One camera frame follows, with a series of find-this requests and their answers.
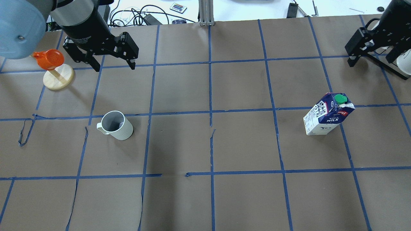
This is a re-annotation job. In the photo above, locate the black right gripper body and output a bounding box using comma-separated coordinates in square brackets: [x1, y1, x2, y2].
[345, 19, 410, 63]

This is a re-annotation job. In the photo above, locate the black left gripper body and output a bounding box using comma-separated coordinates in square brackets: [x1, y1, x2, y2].
[63, 6, 139, 61]

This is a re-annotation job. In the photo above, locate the blue white milk carton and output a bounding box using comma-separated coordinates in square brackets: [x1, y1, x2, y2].
[303, 92, 355, 135]

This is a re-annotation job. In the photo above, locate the white ribbed mug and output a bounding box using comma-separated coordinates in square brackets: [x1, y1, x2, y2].
[96, 111, 134, 141]

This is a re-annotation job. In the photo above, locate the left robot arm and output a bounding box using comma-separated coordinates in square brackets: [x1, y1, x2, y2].
[0, 0, 139, 72]

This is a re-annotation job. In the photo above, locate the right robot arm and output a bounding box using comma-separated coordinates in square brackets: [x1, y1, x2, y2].
[345, 0, 411, 67]

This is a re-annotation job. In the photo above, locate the white cup on rack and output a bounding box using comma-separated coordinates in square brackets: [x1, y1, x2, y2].
[395, 49, 411, 75]

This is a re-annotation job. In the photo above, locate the orange mug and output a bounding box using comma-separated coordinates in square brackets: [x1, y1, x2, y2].
[31, 49, 65, 71]

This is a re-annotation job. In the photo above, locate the black power adapter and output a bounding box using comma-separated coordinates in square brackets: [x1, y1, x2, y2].
[143, 14, 162, 25]

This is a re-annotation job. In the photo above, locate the small remote control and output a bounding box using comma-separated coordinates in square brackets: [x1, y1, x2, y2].
[169, 3, 187, 14]

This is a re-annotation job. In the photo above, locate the black wire mug rack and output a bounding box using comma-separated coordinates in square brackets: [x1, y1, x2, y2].
[365, 54, 410, 80]

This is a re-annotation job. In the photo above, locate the aluminium frame post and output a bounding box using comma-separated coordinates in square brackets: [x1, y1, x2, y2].
[198, 0, 215, 26]

